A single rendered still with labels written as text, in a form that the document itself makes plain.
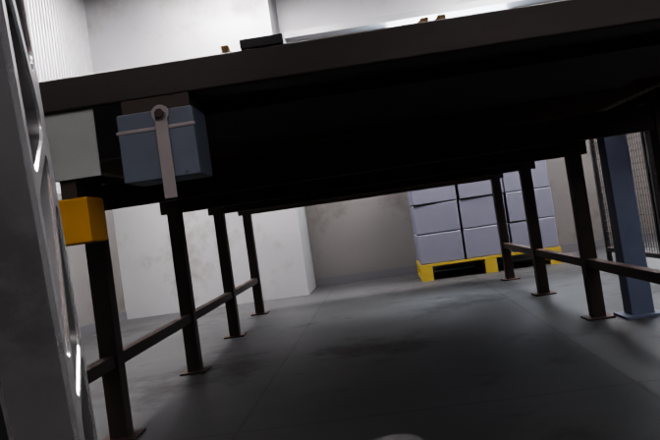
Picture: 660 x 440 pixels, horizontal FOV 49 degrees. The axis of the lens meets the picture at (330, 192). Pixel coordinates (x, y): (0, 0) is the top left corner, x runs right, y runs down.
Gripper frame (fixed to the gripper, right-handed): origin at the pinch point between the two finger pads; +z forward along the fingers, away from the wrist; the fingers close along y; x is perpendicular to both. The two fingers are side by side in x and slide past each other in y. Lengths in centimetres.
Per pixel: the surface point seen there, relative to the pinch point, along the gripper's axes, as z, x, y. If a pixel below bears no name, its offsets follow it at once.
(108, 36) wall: -105, 205, 501
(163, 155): 38, 41, -23
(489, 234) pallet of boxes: 62, -129, 444
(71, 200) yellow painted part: 46, 57, -21
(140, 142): 36, 45, -22
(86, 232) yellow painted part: 51, 54, -22
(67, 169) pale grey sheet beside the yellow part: 40, 59, -19
